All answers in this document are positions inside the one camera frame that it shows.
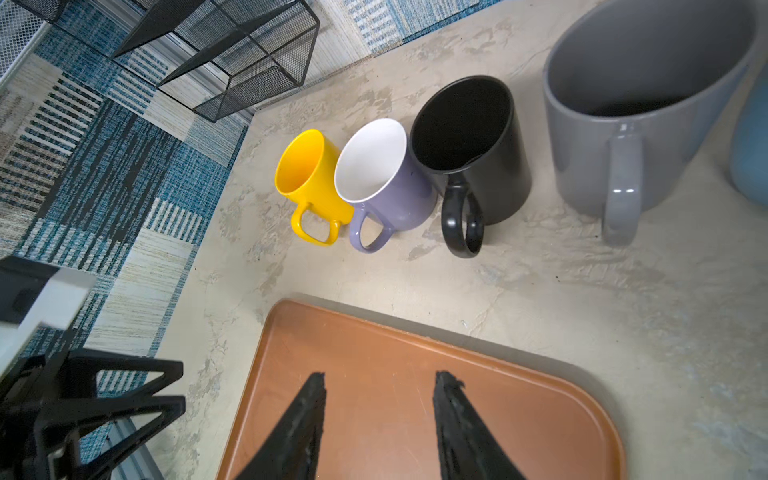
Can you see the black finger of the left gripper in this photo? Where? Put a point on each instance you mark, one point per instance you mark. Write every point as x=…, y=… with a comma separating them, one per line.
x=83, y=373
x=61, y=425

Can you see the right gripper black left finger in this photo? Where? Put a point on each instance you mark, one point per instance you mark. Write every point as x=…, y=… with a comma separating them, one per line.
x=291, y=451

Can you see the light blue mug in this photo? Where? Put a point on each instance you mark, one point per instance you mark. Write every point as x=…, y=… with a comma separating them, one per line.
x=748, y=159

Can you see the brown plastic tray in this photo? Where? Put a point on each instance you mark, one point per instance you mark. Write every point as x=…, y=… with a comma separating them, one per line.
x=379, y=417

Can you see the purple mug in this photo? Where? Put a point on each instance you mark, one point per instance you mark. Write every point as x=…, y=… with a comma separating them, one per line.
x=379, y=177

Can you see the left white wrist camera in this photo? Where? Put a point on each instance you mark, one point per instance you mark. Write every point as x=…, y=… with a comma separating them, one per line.
x=34, y=295

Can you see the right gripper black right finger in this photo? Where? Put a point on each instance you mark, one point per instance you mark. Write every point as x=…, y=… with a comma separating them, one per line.
x=466, y=447

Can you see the white wire mesh basket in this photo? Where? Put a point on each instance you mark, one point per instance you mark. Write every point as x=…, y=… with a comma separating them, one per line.
x=21, y=31

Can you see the black mug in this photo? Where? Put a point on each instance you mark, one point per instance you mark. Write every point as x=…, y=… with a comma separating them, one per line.
x=468, y=140

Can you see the black wire shelf rack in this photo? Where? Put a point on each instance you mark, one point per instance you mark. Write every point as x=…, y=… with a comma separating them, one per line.
x=213, y=58

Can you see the grey mug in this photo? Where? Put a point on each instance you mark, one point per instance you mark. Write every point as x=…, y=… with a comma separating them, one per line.
x=631, y=91

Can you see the yellow mug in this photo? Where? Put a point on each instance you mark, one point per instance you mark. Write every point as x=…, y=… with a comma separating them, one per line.
x=305, y=176

